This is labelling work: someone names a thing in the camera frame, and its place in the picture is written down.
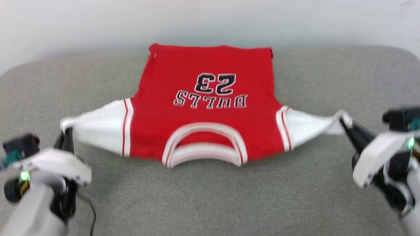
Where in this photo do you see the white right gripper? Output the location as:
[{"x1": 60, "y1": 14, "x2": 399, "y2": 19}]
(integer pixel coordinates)
[{"x1": 340, "y1": 118, "x2": 414, "y2": 188}]

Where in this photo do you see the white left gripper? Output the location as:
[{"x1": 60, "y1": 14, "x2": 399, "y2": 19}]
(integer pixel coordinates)
[{"x1": 13, "y1": 128, "x2": 92, "y2": 187}]

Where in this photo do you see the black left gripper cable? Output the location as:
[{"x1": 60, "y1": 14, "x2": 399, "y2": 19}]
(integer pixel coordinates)
[{"x1": 77, "y1": 193, "x2": 97, "y2": 236}]

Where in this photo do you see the teal left camera connector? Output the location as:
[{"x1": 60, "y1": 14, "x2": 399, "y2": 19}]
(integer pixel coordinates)
[{"x1": 0, "y1": 150, "x2": 21, "y2": 170}]

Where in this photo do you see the red white basketball jersey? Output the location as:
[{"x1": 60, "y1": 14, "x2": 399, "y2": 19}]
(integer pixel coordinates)
[{"x1": 60, "y1": 43, "x2": 353, "y2": 168}]

